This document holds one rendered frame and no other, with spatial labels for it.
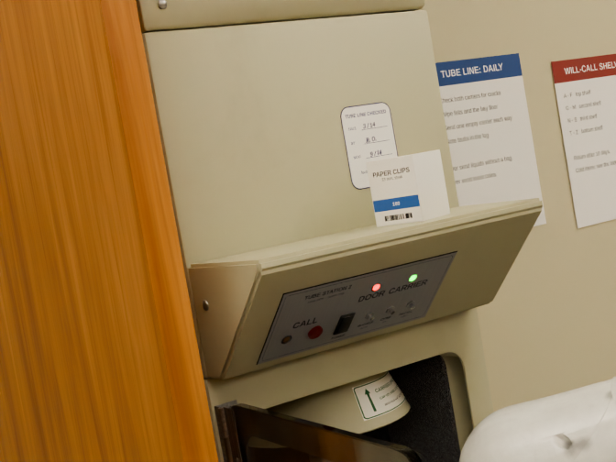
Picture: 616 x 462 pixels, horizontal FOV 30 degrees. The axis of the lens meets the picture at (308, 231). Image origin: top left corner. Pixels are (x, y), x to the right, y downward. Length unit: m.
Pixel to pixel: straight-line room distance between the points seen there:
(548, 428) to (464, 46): 1.04
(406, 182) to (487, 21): 0.84
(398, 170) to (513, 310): 0.82
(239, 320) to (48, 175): 0.22
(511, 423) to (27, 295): 0.48
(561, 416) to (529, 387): 1.00
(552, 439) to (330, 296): 0.24
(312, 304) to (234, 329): 0.07
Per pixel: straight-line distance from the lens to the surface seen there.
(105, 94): 0.89
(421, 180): 1.03
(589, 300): 1.95
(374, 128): 1.11
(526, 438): 0.85
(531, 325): 1.85
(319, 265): 0.93
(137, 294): 0.90
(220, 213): 1.01
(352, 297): 0.99
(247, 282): 0.91
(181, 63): 1.01
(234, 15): 1.04
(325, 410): 1.11
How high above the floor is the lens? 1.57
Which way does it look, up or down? 3 degrees down
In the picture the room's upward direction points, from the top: 10 degrees counter-clockwise
